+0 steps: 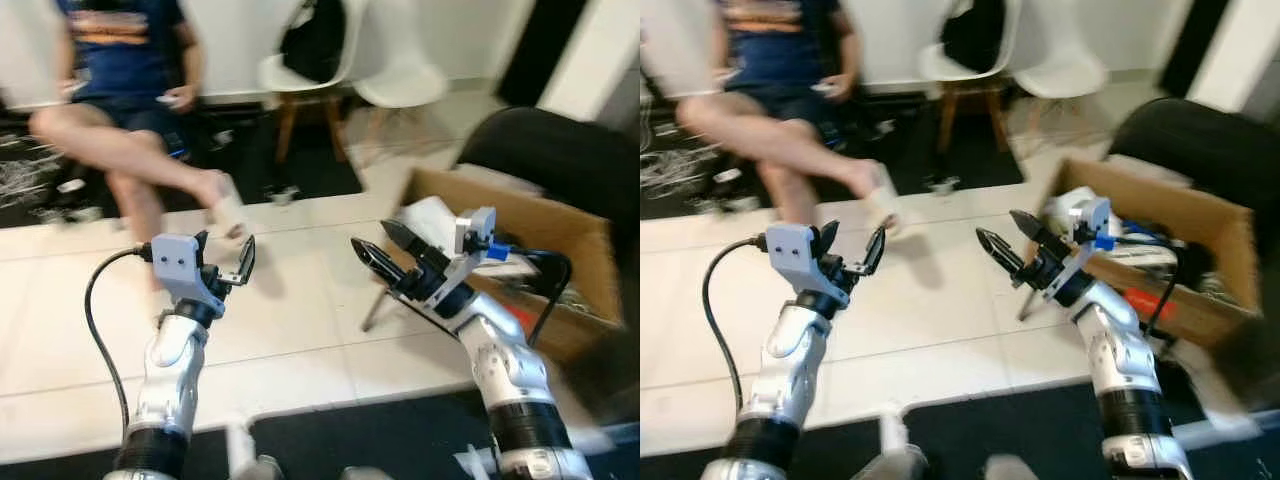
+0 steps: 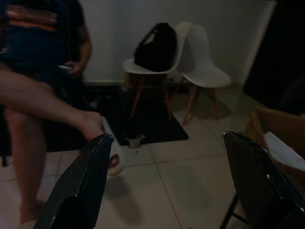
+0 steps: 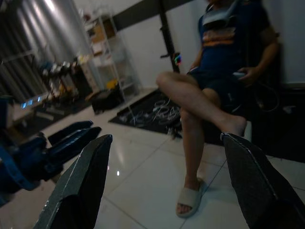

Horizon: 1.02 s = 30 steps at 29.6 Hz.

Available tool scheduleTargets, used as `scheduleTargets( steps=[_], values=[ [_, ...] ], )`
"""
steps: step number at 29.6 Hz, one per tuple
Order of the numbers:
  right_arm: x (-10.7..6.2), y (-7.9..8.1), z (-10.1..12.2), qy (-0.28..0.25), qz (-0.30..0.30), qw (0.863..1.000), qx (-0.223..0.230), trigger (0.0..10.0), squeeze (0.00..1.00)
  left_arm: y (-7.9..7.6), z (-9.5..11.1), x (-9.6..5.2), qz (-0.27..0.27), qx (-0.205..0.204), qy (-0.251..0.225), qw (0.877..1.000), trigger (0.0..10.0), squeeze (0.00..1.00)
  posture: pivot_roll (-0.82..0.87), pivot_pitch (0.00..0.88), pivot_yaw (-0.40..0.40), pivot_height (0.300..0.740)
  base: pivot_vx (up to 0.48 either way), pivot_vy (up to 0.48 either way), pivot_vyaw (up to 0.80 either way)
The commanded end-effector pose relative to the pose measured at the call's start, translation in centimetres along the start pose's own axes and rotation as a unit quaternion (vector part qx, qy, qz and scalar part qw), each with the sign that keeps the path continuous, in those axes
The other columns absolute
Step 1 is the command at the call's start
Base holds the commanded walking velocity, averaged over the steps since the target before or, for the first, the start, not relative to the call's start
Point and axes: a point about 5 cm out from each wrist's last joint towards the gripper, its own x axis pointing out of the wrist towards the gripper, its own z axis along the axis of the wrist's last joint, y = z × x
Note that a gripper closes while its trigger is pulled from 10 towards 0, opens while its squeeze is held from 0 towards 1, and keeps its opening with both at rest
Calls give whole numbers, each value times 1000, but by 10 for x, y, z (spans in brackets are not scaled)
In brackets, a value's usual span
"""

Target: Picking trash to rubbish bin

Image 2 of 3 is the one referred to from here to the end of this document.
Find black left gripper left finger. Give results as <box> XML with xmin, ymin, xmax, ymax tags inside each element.
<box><xmin>33</xmin><ymin>133</ymin><xmax>114</xmax><ymax>229</ymax></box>

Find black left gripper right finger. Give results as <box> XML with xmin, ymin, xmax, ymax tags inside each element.
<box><xmin>222</xmin><ymin>131</ymin><xmax>305</xmax><ymax>229</ymax></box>

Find white paper sheet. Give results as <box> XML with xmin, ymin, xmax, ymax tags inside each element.
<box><xmin>263</xmin><ymin>131</ymin><xmax>305</xmax><ymax>166</ymax></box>

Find white slide sandal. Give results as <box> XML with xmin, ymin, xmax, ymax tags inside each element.
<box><xmin>100</xmin><ymin>116</ymin><xmax>126</xmax><ymax>177</ymax></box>

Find small crumpled white cup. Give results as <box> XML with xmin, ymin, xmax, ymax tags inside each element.
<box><xmin>126</xmin><ymin>134</ymin><xmax>145</xmax><ymax>149</ymax></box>

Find brown cardboard box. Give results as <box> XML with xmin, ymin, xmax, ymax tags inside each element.
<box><xmin>245</xmin><ymin>104</ymin><xmax>305</xmax><ymax>189</ymax></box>

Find black floor mat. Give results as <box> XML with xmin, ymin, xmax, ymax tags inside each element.
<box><xmin>95</xmin><ymin>87</ymin><xmax>190</xmax><ymax>146</ymax></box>

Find seated person in dark shirt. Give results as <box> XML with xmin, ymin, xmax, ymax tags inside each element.
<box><xmin>0</xmin><ymin>0</ymin><xmax>111</xmax><ymax>225</ymax></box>

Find white shell chair wooden legs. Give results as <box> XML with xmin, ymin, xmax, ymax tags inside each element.
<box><xmin>177</xmin><ymin>23</ymin><xmax>233</xmax><ymax>127</ymax></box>
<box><xmin>122</xmin><ymin>21</ymin><xmax>192</xmax><ymax>121</ymax></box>

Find black bag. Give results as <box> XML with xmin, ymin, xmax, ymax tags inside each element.
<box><xmin>133</xmin><ymin>22</ymin><xmax>178</xmax><ymax>73</ymax></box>

